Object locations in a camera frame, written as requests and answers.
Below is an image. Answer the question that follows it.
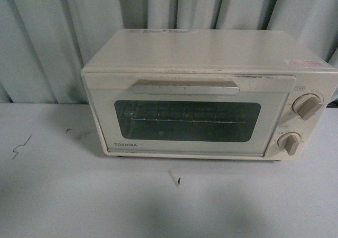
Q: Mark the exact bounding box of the upper beige control knob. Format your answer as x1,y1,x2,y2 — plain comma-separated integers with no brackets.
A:
292,94,323,121

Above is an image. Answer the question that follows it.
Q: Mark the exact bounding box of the lower beige control knob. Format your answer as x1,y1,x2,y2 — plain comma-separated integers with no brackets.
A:
277,132,301,156

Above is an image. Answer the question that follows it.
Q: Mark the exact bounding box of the cream door handle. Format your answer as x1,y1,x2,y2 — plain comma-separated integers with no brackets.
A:
131,80,240,95

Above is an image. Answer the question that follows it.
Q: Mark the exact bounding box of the wire oven rack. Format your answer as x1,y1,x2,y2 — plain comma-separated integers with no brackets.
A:
117,100,246,124

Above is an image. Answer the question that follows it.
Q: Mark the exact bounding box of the beige control knob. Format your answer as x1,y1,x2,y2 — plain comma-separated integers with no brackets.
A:
292,94,323,121
277,132,301,156

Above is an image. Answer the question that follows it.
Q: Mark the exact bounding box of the glass oven door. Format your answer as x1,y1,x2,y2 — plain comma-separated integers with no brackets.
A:
84,72,295,159

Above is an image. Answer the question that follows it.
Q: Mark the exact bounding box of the cream Toshiba toaster oven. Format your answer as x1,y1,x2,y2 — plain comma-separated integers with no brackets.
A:
81,29,337,161

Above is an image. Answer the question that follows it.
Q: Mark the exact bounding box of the white curtain backdrop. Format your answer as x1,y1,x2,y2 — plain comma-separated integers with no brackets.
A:
1,0,337,103

